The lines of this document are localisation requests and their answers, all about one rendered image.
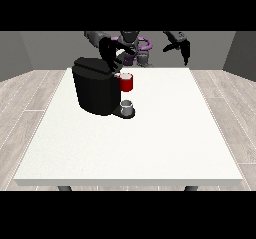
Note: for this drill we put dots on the black coffee machine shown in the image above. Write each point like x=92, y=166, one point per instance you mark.
x=95, y=89

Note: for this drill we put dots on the grey robot trunk purple rings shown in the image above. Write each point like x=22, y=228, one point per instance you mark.
x=142, y=46

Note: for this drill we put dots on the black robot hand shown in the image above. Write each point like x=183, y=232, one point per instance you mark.
x=182, y=47
x=108, y=51

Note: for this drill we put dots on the dark table leg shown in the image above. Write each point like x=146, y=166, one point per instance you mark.
x=64, y=188
x=191, y=188

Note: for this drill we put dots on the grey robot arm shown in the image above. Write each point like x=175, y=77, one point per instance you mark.
x=176, y=35
x=94, y=36

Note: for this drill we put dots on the small grey cup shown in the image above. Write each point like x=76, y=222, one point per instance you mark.
x=126, y=108

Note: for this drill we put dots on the red pod holder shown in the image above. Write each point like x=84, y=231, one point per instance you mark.
x=126, y=84

